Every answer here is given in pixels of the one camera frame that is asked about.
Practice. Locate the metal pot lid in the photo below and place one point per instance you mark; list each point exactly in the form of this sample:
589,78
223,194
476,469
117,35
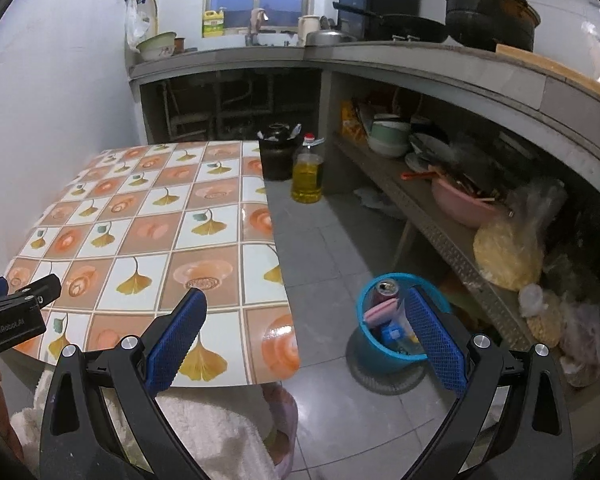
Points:
330,38

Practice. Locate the grey perforated metal shelf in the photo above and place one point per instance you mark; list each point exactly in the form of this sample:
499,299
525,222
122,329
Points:
455,255

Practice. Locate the concrete kitchen counter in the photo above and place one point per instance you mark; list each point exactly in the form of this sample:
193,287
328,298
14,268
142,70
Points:
430,65

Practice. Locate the clear plastic bottle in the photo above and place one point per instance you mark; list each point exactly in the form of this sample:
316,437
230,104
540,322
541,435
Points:
411,347

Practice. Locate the blue plastic basket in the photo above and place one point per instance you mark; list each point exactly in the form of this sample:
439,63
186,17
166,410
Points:
375,355

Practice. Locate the rusty cooking pot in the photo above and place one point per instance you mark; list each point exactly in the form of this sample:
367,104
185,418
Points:
517,22

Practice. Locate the wooden shelf leg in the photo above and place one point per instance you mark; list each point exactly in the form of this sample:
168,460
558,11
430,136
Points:
405,240

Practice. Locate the white jar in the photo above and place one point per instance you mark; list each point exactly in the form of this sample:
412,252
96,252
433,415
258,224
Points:
308,27

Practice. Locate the black cooking pot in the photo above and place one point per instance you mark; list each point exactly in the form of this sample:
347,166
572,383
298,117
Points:
470,15

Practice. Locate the stack of plates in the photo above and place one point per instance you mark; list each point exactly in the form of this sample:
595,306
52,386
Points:
425,157

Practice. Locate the clear plastic bag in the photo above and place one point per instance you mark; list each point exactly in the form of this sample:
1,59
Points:
587,335

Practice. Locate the small white plastic bag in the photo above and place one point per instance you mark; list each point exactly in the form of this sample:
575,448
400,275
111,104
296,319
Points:
530,300

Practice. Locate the small brown cup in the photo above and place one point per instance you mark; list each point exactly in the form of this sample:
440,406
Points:
180,45

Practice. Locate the table with patterned cloth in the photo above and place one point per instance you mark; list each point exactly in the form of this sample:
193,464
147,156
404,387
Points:
145,230

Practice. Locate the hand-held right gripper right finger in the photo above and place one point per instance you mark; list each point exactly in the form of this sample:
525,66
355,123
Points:
437,345

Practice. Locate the black wok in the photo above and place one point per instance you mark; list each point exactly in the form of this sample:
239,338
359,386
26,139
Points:
410,27

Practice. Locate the dark ceramic jar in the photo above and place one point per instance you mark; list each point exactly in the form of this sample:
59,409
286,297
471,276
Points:
275,160

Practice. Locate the cooking oil bottle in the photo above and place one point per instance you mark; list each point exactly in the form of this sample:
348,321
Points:
307,180

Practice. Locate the white fluffy towel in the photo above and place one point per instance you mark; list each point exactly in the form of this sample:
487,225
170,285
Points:
205,435

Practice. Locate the enamel bowl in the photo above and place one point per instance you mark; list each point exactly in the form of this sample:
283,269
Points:
156,46

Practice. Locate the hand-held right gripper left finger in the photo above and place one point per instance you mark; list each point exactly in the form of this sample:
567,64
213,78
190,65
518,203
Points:
175,340

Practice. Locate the metal faucet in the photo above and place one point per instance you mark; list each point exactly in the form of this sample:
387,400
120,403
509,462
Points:
256,22

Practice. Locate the stack of bowls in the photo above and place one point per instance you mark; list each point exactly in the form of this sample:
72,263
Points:
390,137

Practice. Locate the red soda can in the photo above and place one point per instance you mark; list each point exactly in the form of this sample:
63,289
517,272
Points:
387,292

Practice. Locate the yellow detergent bottle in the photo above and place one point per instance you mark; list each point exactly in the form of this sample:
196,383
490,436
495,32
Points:
213,24

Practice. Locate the bag of nuts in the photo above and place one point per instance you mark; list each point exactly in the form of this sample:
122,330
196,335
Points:
547,325

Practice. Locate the yellowish bag of food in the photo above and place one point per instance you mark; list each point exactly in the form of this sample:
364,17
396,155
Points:
505,255

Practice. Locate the yellow snack packet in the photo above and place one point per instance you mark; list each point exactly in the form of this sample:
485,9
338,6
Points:
352,122

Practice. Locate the hanging plastic bag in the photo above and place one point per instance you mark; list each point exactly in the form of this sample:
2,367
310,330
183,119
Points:
136,22

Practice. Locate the pink plastic basin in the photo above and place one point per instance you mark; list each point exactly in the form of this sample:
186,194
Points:
460,207

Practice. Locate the white crumpled plastic bag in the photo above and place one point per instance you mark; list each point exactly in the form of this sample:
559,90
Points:
380,200

